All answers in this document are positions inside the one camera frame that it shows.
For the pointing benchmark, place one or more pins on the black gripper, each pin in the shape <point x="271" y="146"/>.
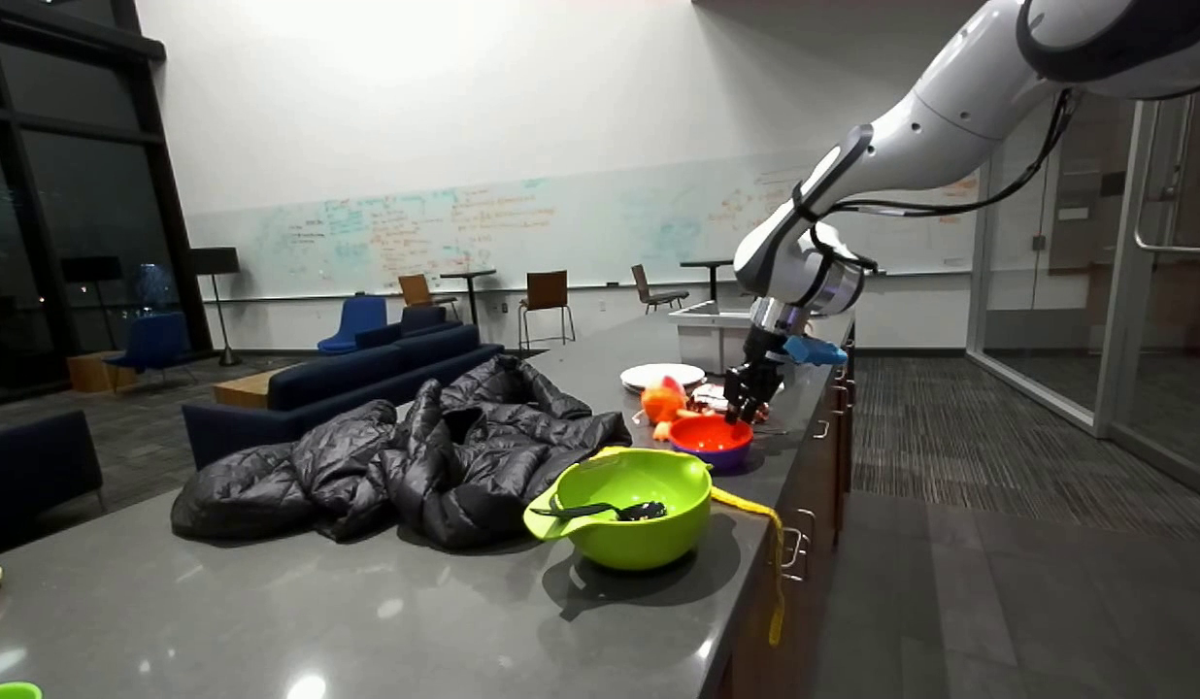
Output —
<point x="765" y="349"/>

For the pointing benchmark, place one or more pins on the orange bowl blue outside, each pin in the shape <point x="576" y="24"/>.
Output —
<point x="711" y="436"/>

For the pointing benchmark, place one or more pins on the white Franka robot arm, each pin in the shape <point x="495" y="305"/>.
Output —
<point x="961" y="103"/>

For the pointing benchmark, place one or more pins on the green plastic bowl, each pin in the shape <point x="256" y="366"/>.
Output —
<point x="629" y="528"/>

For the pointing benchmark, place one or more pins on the wrapped sandwich packet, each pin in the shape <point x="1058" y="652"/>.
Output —
<point x="708" y="398"/>

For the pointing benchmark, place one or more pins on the grey metal bin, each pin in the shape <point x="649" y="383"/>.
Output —
<point x="708" y="334"/>

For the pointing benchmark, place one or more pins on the orange plush toy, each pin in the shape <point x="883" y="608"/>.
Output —
<point x="663" y="402"/>

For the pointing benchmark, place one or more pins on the white plate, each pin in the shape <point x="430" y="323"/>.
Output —
<point x="663" y="374"/>

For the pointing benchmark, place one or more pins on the wooden counter cabinet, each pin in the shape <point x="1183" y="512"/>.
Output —
<point x="804" y="519"/>

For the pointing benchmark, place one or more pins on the dark rectangular table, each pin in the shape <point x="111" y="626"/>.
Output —
<point x="708" y="261"/>

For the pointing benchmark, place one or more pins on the grey chair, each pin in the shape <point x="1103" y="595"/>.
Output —
<point x="649" y="294"/>

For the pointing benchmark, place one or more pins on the brown chair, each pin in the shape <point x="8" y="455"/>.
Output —
<point x="546" y="288"/>

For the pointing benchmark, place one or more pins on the round high table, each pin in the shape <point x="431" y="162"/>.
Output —
<point x="469" y="272"/>

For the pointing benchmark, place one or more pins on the light wooden chair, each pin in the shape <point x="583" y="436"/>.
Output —
<point x="416" y="288"/>

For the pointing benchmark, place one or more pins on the black puffer jacket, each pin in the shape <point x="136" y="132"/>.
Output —
<point x="404" y="458"/>

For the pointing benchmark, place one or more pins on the long blue sofa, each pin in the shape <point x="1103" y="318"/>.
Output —
<point x="350" y="374"/>

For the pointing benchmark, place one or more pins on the blue lounge chair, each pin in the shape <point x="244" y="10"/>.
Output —
<point x="354" y="323"/>

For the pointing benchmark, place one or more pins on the wooden coffee table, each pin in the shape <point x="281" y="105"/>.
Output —
<point x="246" y="387"/>

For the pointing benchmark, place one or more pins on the black music stand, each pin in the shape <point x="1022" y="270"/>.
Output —
<point x="89" y="270"/>
<point x="215" y="257"/>

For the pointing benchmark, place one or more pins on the wooden box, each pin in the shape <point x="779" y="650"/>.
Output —
<point x="93" y="370"/>

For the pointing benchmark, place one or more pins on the dark blue sofa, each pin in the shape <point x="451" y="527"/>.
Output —
<point x="38" y="471"/>

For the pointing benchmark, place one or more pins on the small green container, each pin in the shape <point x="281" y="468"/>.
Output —
<point x="1" y="690"/>

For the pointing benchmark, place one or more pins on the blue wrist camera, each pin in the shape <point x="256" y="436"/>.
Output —
<point x="818" y="349"/>

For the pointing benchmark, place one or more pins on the wall whiteboard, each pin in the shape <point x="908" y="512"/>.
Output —
<point x="562" y="220"/>

